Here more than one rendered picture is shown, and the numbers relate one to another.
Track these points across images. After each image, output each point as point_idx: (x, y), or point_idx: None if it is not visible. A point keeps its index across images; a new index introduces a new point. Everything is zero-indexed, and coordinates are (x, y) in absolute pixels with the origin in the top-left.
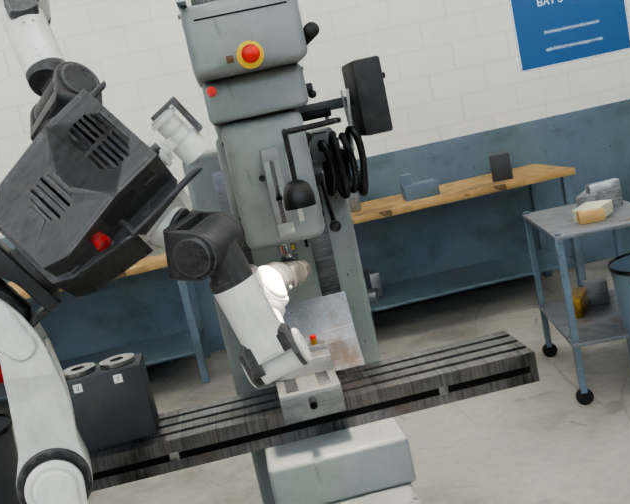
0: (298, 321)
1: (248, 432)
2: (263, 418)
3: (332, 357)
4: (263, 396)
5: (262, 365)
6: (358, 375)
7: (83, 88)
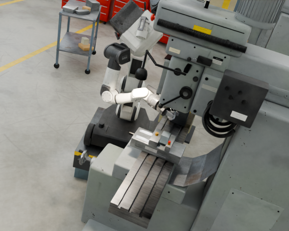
0: (213, 160)
1: None
2: None
3: (194, 175)
4: None
5: None
6: (158, 165)
7: (152, 2)
